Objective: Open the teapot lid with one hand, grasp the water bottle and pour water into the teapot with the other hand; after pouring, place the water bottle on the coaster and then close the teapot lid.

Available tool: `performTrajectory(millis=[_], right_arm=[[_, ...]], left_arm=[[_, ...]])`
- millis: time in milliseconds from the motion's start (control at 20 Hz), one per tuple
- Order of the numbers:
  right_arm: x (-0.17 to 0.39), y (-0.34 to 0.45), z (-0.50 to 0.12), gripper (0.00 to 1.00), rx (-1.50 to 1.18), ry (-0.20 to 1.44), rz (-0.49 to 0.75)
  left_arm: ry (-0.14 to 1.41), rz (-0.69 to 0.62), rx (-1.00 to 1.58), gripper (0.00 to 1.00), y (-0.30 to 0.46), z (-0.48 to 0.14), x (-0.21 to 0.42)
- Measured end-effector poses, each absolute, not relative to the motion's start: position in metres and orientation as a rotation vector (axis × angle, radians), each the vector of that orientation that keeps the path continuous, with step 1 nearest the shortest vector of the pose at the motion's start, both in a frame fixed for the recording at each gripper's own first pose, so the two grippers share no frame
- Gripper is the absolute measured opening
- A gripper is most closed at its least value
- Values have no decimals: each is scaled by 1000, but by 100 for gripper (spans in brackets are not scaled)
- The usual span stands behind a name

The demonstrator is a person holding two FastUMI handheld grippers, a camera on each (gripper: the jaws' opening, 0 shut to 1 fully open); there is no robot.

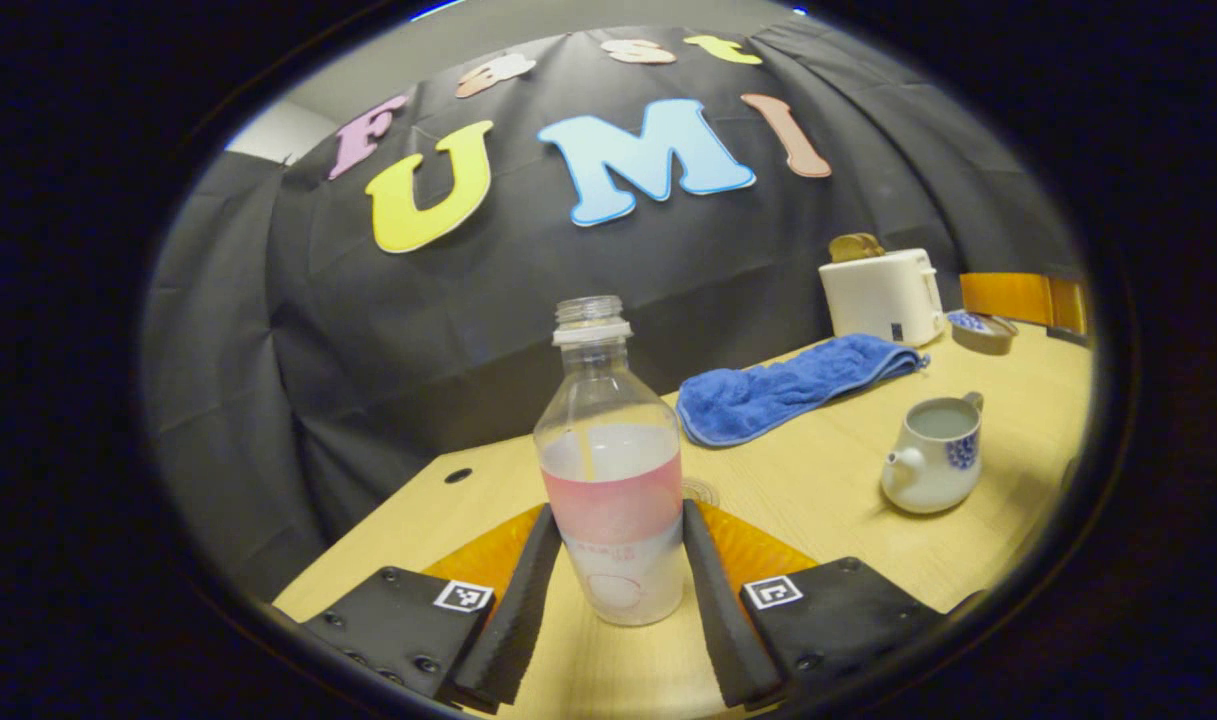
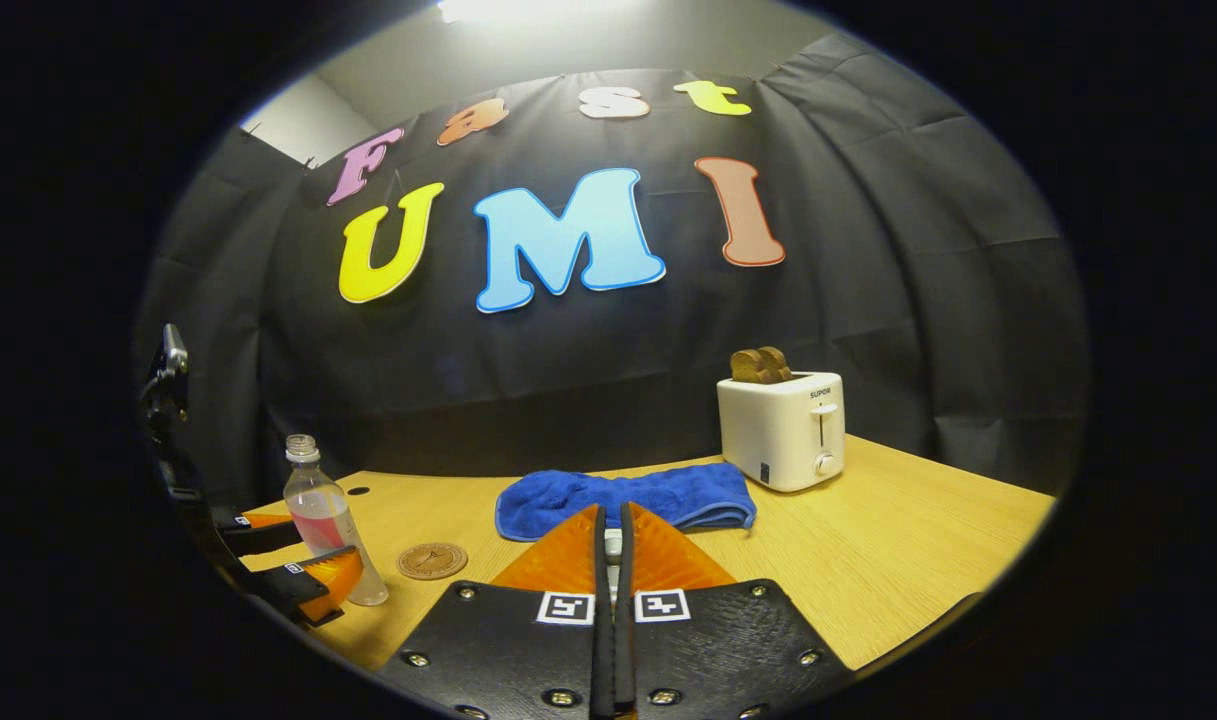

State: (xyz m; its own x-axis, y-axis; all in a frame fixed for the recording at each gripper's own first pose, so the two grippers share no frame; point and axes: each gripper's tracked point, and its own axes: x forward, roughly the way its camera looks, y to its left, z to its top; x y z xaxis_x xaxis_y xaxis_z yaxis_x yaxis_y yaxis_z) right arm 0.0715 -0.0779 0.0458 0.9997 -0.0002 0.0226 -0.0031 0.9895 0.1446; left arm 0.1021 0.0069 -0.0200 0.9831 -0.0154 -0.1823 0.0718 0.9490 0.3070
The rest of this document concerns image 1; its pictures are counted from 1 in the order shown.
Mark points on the white blue-patterned teacup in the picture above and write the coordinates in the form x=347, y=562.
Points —
x=928, y=470

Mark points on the brown bread slice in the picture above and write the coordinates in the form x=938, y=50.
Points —
x=856, y=248

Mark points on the blue folded towel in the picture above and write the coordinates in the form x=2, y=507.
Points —
x=778, y=390

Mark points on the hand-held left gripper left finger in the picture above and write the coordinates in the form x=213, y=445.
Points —
x=523, y=610

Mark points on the round wooden coaster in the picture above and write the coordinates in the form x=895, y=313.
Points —
x=700, y=492

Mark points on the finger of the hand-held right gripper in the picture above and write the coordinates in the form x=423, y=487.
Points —
x=1008, y=298

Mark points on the white toaster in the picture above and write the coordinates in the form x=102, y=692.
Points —
x=878, y=295

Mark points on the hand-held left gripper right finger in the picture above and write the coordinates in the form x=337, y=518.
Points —
x=713, y=610

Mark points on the clear plastic water bottle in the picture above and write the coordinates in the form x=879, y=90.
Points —
x=613, y=500

